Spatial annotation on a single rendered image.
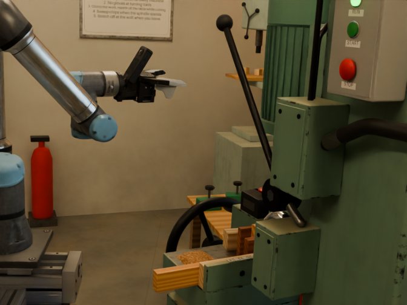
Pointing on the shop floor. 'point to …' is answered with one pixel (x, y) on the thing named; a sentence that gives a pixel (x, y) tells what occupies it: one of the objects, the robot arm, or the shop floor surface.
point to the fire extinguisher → (42, 186)
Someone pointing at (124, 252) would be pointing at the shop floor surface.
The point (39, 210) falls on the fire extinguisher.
